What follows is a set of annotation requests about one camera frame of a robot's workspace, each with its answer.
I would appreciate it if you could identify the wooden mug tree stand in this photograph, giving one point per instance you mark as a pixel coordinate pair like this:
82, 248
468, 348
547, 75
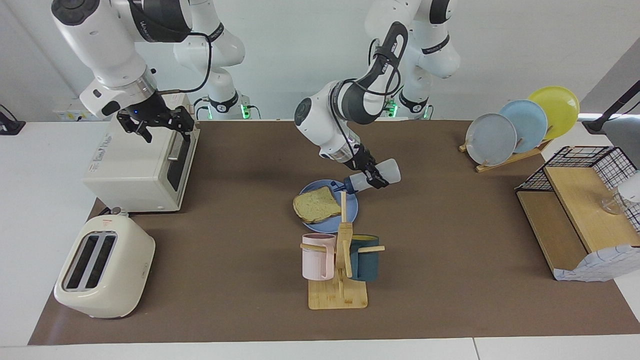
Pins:
337, 297

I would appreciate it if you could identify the yellow plate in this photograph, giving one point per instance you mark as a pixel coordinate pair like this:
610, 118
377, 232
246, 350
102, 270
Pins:
557, 110

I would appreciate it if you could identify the white wall socket box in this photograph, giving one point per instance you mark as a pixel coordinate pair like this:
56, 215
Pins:
67, 112

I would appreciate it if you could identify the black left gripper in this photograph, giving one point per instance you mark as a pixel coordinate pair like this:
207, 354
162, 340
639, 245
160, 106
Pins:
360, 157

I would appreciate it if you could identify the black clamp base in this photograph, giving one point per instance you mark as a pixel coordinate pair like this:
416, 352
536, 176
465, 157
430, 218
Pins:
10, 127

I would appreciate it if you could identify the grey plate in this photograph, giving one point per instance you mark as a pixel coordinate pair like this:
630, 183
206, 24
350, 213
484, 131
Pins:
492, 140

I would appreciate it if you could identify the dark teal mug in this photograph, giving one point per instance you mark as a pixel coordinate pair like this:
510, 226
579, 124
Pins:
367, 265

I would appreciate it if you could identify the cream two-slot toaster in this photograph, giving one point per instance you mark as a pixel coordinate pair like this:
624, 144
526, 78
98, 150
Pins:
130, 270

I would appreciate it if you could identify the clear glass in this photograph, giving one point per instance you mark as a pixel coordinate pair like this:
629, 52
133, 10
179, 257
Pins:
612, 206

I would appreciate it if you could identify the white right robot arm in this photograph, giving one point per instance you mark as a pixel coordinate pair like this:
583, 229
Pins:
100, 40

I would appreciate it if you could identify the brown table mat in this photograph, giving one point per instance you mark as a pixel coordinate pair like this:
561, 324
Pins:
225, 225

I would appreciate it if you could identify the grey bulky object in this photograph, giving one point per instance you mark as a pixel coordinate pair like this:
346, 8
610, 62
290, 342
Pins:
625, 135

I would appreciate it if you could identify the white round object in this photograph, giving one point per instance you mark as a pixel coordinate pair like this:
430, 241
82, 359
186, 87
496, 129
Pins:
632, 189

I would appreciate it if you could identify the light blue plate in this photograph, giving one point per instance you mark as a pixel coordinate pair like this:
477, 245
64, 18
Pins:
530, 122

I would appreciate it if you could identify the squeeze bottle navy cap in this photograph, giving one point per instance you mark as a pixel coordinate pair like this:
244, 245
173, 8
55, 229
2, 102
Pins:
392, 170

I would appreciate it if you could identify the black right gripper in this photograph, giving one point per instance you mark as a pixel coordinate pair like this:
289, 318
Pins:
147, 111

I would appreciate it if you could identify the black stand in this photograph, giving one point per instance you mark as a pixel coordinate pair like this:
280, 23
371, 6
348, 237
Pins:
595, 125

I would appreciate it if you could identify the pink mug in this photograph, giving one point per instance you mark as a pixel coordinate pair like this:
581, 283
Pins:
315, 262

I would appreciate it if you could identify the blue round plate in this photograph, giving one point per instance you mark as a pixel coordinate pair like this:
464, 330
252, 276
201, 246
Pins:
352, 210

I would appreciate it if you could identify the white grid-patterned cloth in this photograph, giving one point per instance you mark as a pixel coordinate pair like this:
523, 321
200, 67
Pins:
600, 265

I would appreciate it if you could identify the wooden plate rack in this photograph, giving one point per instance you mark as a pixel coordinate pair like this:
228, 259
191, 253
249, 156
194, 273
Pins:
505, 162

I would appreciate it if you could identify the bread slice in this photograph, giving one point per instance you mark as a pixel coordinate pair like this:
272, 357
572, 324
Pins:
317, 205

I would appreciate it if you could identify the white toaster oven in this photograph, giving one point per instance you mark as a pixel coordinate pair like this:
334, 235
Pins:
135, 170

